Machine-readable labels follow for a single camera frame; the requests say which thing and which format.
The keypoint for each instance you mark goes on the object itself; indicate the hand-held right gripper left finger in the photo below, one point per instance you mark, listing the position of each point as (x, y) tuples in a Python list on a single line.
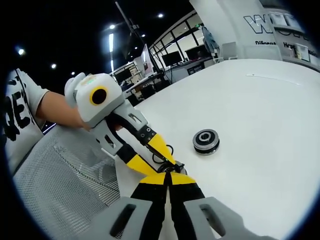
[(147, 200)]

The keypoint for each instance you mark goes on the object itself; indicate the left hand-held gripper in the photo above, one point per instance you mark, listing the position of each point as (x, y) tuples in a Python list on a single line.
[(110, 105)]

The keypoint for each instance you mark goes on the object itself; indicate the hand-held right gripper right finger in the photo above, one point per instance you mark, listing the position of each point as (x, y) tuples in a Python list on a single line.
[(185, 200)]

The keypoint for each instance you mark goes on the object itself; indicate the metal wheel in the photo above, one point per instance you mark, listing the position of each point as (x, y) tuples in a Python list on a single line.
[(178, 170), (206, 142)]

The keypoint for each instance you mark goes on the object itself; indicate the person's left forearm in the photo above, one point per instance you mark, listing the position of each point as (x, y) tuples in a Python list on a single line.
[(57, 107)]

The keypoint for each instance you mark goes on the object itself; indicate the grey mesh chair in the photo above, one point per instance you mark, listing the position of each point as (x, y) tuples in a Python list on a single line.
[(62, 175)]

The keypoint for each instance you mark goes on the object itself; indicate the black monitor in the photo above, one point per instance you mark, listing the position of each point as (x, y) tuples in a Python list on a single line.
[(170, 58), (196, 52)]

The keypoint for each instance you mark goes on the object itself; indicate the office desk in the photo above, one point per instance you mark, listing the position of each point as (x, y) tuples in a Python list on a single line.
[(190, 68)]

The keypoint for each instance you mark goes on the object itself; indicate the white table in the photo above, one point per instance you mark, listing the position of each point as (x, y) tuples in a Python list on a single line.
[(250, 125)]

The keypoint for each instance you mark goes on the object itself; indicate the black pole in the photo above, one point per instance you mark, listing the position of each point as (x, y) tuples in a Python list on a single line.
[(132, 27)]

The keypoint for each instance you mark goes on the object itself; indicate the person's body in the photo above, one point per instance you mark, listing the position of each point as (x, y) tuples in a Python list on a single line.
[(20, 112)]

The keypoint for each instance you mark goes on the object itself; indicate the office chair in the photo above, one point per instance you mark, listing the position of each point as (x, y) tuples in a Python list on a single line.
[(211, 43)]

